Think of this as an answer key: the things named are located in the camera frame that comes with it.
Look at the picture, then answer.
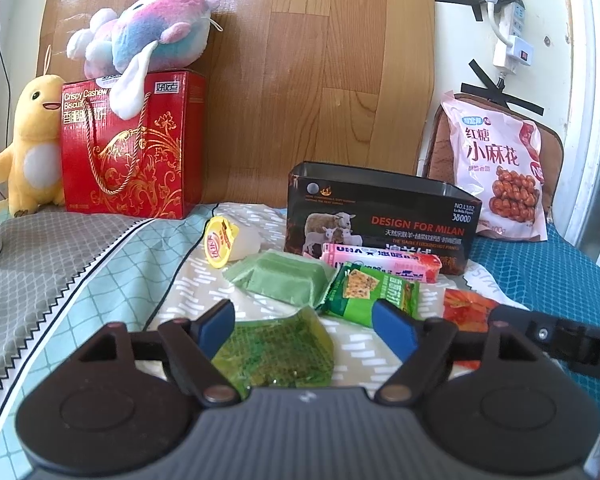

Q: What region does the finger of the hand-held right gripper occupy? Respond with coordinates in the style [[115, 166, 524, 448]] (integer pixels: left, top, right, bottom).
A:
[[487, 305, 600, 379]]

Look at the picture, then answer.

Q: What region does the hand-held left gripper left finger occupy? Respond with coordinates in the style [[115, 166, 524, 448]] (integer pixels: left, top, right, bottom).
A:
[[75, 299, 242, 407]]

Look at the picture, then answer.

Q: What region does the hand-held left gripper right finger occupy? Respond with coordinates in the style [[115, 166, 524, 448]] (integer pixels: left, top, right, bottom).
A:
[[372, 299, 548, 407]]

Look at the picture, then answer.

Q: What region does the green cracker packet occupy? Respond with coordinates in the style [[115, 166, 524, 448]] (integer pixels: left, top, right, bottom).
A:
[[316, 264, 421, 322]]

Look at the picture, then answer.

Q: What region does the clear green snack packet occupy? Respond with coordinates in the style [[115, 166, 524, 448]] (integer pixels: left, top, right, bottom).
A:
[[212, 307, 336, 390]]

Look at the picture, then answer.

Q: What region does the orange-red snack packet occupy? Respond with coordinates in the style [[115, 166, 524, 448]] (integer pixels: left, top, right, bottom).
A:
[[442, 287, 501, 333]]

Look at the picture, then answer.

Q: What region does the pink long snack packet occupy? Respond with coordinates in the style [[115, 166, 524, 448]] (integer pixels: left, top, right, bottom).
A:
[[320, 242, 443, 285]]

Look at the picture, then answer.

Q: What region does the pale green cake packet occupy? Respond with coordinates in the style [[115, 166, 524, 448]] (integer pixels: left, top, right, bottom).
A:
[[224, 250, 338, 307]]

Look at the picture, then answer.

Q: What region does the yellow-lid jelly cup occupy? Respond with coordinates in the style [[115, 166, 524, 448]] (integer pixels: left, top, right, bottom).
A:
[[204, 216, 263, 267]]

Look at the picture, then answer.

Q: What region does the black sheep-print tin box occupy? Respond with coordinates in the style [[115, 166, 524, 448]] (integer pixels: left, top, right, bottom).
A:
[[285, 161, 477, 277]]

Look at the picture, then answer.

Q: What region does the blue patterned sheet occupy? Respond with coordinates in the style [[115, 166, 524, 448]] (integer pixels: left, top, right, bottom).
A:
[[467, 222, 600, 461]]

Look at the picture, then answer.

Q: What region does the teal diamond-pattern sheet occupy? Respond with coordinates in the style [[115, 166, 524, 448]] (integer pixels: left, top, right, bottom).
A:
[[0, 215, 221, 466]]

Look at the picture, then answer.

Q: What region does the brown cushion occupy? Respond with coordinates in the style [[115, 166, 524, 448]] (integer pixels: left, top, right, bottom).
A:
[[419, 92, 565, 226]]

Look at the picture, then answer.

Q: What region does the pink snack bag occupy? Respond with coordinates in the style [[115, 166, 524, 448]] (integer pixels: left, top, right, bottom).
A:
[[439, 91, 548, 243]]

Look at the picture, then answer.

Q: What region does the red gift box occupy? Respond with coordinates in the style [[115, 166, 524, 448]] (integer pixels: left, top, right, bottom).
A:
[[60, 70, 207, 221]]

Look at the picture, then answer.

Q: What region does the grey zigzag blanket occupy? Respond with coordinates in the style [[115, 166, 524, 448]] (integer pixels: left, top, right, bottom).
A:
[[0, 205, 146, 441]]

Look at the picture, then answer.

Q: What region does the yellow duck plush toy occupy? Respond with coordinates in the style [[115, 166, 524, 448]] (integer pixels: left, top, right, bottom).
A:
[[0, 45, 67, 217]]

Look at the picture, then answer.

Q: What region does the wood-pattern board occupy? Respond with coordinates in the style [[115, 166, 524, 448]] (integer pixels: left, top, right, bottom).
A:
[[39, 0, 438, 211]]

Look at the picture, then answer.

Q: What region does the white power strip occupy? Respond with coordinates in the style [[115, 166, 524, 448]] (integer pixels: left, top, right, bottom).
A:
[[499, 1, 527, 43]]

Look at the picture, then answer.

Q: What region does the pink and blue plush toy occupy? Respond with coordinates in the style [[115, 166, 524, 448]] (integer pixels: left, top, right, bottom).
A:
[[66, 0, 220, 121]]

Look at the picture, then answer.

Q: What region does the white window frame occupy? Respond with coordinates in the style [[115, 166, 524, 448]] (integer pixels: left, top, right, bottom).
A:
[[560, 0, 600, 261]]

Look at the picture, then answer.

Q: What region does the white adapter with red switch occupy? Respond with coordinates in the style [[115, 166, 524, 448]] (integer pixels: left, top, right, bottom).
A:
[[492, 35, 537, 70]]

